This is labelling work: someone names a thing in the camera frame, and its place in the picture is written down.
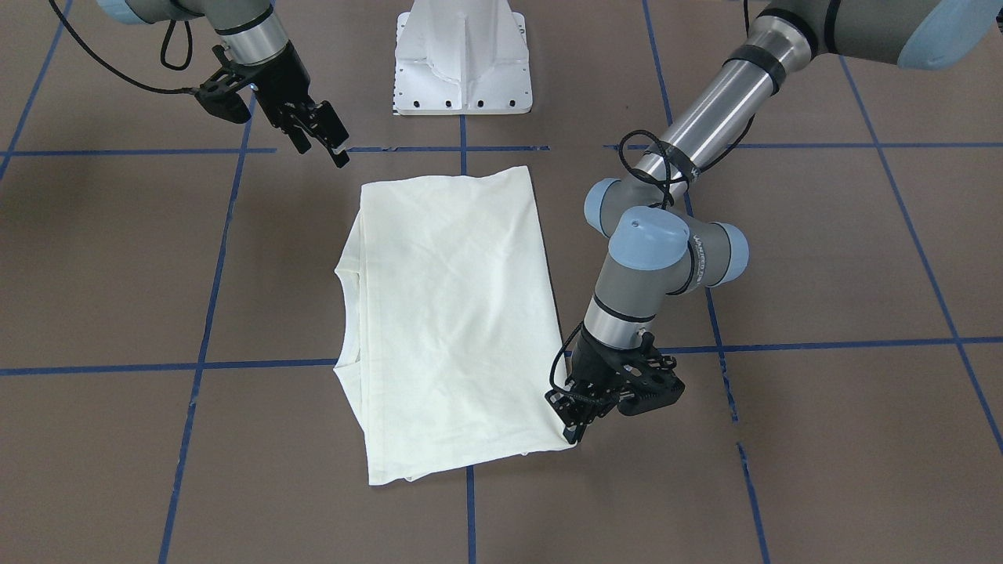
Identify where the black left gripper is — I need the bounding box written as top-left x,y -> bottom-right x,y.
545,324 -> 686,445

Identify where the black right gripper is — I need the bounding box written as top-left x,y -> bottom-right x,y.
194,43 -> 349,170

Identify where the cream long-sleeve cat shirt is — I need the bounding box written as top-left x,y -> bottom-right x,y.
335,165 -> 570,486

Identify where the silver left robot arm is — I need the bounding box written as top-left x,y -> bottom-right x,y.
583,32 -> 1001,465

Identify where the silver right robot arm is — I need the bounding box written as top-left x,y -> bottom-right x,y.
98,1 -> 349,168

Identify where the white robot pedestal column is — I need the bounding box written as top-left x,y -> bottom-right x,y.
392,1 -> 534,117

